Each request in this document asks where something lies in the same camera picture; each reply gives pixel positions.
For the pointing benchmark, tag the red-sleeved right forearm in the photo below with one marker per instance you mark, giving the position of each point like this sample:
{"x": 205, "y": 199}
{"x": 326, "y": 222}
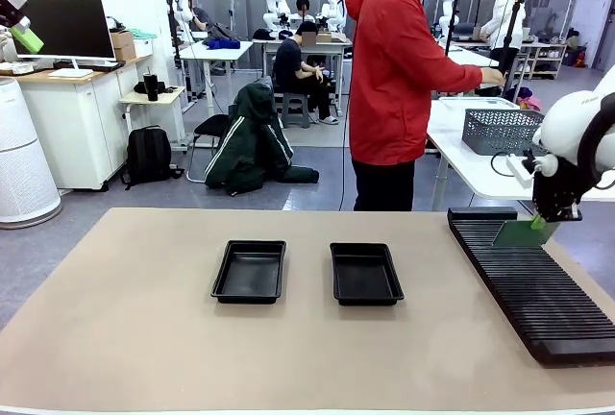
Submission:
{"x": 456, "y": 76}

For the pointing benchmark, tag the white background table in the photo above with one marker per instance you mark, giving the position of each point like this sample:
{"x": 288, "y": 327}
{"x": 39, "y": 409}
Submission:
{"x": 216, "y": 57}
{"x": 468, "y": 57}
{"x": 336, "y": 46}

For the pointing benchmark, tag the grey plastic stool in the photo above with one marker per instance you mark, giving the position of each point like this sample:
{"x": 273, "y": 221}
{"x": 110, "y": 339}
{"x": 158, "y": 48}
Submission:
{"x": 295, "y": 107}

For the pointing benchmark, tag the black tripod stand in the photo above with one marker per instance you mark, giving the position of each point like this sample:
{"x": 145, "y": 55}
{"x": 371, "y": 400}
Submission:
{"x": 509, "y": 35}
{"x": 451, "y": 26}

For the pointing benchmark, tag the person in white top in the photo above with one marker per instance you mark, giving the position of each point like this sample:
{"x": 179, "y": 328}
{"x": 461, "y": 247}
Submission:
{"x": 504, "y": 11}

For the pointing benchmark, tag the blue cloth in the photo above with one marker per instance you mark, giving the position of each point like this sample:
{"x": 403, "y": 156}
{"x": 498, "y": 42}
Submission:
{"x": 222, "y": 43}

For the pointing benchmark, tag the person's right hand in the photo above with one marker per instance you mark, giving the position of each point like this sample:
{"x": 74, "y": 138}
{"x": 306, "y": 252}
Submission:
{"x": 492, "y": 78}

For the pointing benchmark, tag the small wooden side table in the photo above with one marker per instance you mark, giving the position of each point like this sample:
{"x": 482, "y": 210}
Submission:
{"x": 154, "y": 98}

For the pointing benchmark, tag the black slotted board rack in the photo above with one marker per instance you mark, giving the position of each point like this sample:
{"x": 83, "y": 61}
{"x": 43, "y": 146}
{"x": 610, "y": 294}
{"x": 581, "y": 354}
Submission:
{"x": 538, "y": 290}

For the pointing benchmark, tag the large white table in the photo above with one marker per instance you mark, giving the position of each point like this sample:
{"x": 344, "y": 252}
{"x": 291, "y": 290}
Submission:
{"x": 471, "y": 170}

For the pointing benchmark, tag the white shelf rack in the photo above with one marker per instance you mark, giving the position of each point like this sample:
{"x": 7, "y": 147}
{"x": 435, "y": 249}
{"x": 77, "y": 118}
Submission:
{"x": 543, "y": 57}

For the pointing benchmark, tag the person in red jacket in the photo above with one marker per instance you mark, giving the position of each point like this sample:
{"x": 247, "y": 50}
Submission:
{"x": 384, "y": 74}

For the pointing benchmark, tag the brown cardboard box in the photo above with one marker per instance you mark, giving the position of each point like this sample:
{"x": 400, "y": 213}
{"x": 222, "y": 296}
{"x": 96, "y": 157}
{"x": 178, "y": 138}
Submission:
{"x": 122, "y": 45}

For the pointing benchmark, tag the white shallow plastic tray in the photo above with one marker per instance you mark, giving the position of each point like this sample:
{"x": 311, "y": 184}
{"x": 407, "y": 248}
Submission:
{"x": 480, "y": 102}

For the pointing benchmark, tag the black backpack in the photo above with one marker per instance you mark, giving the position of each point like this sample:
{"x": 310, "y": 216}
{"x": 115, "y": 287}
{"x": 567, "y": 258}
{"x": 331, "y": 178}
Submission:
{"x": 149, "y": 155}

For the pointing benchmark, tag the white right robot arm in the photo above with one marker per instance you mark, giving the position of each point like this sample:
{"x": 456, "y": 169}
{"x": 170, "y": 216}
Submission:
{"x": 567, "y": 122}

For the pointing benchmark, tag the green perforated circuit board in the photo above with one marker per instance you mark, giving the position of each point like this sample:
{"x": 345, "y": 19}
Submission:
{"x": 516, "y": 237}

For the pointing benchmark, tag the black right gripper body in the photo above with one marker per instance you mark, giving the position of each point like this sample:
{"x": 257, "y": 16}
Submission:
{"x": 557, "y": 189}

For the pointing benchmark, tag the pink bag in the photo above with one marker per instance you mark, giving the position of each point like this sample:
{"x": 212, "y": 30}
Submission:
{"x": 528, "y": 98}

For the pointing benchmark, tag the black chair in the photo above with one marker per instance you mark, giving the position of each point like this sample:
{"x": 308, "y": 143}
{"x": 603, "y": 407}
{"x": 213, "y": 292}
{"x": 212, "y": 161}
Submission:
{"x": 206, "y": 127}

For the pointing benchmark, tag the black plastic ESD tray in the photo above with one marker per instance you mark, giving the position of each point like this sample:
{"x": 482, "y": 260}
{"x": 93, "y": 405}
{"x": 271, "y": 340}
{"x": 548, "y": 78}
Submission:
{"x": 366, "y": 275}
{"x": 248, "y": 273}

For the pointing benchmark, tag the white storage box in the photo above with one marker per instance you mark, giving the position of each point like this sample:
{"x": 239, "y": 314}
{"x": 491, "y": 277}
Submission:
{"x": 143, "y": 47}

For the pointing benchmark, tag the seated person in black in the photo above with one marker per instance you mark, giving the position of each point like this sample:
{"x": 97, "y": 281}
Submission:
{"x": 293, "y": 69}

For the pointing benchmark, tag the grey plastic mesh basket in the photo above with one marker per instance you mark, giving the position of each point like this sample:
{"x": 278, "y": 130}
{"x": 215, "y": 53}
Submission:
{"x": 499, "y": 129}

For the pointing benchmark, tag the black monitor on white stand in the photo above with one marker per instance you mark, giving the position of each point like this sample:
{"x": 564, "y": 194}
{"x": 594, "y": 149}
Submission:
{"x": 62, "y": 26}

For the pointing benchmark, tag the black tumbler with straw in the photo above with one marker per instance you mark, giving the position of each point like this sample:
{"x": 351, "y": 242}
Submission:
{"x": 151, "y": 86}

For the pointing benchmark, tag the black keyboard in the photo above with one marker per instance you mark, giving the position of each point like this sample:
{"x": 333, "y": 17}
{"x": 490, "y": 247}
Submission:
{"x": 91, "y": 65}

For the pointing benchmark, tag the dark green striped jacket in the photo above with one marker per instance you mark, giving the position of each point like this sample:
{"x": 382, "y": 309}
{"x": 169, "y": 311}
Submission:
{"x": 252, "y": 146}

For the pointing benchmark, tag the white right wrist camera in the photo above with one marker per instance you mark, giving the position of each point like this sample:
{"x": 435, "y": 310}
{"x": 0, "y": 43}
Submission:
{"x": 519, "y": 171}

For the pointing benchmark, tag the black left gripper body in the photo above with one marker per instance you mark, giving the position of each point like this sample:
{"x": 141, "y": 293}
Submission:
{"x": 9, "y": 2}

